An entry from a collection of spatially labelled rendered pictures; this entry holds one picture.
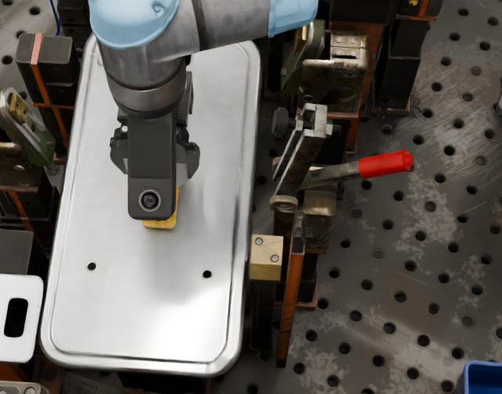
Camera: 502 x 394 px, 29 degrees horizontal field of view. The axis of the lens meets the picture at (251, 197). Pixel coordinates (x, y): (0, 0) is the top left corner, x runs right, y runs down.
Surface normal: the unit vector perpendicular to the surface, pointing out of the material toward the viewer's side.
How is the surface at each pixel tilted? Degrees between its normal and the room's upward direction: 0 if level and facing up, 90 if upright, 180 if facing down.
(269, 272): 90
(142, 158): 32
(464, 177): 0
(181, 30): 59
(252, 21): 69
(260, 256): 0
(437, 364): 0
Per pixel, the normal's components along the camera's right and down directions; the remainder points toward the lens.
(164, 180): -0.05, 0.14
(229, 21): 0.24, 0.57
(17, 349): 0.01, -0.40
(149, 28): 0.43, 0.81
